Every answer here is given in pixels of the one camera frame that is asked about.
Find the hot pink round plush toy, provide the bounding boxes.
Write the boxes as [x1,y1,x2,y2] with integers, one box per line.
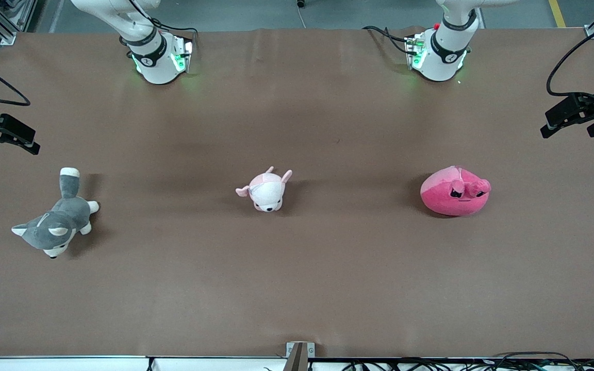
[420,165,492,217]

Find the metal table edge bracket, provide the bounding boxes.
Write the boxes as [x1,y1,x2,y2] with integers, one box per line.
[286,341,316,371]

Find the brown table cover sheet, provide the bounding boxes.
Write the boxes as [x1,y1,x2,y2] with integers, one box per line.
[0,27,594,359]

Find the pale pink plush puppy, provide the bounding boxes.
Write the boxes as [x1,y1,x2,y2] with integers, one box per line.
[235,166,293,213]

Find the black cable bundle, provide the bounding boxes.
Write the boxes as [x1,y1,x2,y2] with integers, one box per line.
[338,351,594,371]

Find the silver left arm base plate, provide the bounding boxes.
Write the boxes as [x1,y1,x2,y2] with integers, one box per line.
[404,32,427,70]

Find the black left arm base cable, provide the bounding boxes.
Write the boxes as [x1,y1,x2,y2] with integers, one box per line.
[362,25,412,55]

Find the white table edge rail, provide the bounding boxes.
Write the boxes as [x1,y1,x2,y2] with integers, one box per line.
[0,356,594,371]

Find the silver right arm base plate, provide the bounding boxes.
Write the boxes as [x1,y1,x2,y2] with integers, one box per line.
[172,35,194,74]

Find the grey white husky plush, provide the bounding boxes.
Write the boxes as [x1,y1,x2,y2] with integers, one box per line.
[11,167,100,259]

